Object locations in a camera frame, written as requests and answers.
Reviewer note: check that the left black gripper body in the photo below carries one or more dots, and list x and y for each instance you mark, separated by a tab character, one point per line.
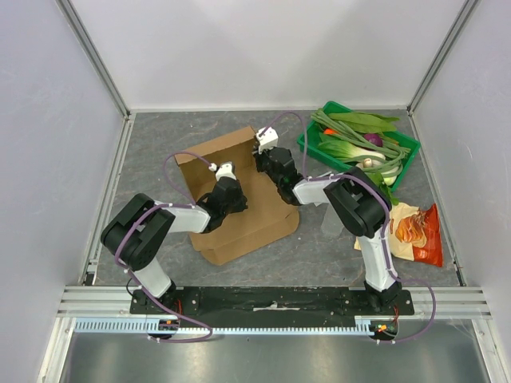
238	204

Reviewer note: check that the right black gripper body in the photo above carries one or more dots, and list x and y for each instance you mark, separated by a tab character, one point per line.
267	158

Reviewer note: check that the brown cardboard box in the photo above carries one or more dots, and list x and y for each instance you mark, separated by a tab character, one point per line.
246	210

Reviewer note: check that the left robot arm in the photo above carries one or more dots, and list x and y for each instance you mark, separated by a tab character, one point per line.
135	234

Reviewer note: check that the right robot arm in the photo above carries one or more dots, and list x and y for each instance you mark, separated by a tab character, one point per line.
358	203

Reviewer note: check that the green plastic tray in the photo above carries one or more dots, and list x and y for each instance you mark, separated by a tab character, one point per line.
309	142

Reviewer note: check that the clear plastic water bottle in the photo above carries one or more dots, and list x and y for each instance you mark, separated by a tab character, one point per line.
332	225

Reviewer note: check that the white mushroom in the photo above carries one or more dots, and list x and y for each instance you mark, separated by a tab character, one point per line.
369	163

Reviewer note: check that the green leafy vegetables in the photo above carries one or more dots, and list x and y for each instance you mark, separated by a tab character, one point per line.
366	122

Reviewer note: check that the red onion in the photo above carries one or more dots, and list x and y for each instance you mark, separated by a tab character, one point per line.
374	139

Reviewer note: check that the green long beans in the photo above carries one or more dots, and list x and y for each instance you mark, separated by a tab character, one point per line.
390	146

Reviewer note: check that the beige paper bag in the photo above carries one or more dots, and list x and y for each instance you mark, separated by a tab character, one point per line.
406	231

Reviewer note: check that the red chip bag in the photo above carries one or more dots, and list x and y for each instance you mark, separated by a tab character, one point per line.
431	252

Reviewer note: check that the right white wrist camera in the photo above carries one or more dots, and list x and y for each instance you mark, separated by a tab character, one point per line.
266	139

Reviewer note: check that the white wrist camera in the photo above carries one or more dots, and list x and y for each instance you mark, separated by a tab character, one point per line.
266	139
224	170

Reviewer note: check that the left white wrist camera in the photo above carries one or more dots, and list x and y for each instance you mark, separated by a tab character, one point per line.
224	170

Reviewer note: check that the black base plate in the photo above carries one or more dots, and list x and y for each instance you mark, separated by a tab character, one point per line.
219	306

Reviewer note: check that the white slotted cable duct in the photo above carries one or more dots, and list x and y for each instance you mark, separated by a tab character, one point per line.
156	326

